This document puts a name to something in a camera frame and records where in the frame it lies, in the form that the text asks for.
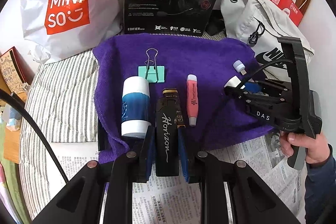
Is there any black cable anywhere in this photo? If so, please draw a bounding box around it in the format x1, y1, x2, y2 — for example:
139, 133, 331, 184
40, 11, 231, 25
0, 88, 70, 184

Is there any red paper bag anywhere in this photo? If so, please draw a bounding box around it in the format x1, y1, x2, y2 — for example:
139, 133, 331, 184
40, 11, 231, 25
260, 0, 310, 27

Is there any white power adapter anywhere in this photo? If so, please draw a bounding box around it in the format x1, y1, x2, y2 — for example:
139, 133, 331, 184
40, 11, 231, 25
224, 76, 241, 88

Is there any purple towel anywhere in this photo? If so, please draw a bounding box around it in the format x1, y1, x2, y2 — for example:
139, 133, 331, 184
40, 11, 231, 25
93, 34, 271, 163

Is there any white and teal bottle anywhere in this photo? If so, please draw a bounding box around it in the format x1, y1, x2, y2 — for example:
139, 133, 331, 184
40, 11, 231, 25
121, 76, 151, 139

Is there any pink tube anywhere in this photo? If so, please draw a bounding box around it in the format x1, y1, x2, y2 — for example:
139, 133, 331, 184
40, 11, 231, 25
186, 75, 199, 127

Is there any brown patterned book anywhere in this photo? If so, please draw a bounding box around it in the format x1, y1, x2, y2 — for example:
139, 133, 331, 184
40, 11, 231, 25
1, 47, 27, 94

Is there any white Miniso shopping bag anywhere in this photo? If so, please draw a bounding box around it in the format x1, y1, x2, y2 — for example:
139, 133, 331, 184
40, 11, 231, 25
21, 0, 121, 64

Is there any black Horizon case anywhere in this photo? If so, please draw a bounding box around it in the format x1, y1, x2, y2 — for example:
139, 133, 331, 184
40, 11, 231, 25
155, 97, 179, 177

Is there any striped bed sheet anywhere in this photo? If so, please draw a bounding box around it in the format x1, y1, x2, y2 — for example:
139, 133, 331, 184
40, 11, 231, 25
19, 29, 229, 222

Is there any mint green binder clip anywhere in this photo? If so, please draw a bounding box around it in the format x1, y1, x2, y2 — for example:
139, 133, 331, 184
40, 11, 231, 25
138, 48, 165, 84

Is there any grey Nike bag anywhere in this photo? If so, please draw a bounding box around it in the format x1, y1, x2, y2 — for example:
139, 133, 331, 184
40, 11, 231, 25
220, 0, 314, 65

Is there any right hand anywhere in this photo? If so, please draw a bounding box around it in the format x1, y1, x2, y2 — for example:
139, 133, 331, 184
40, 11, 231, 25
280, 131, 331, 164

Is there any dark blue sleeve forearm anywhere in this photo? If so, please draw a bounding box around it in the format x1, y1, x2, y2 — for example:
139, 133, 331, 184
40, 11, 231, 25
305, 145, 336, 223

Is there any newspaper sheet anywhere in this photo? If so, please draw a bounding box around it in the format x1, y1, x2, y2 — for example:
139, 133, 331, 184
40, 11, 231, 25
49, 129, 308, 224

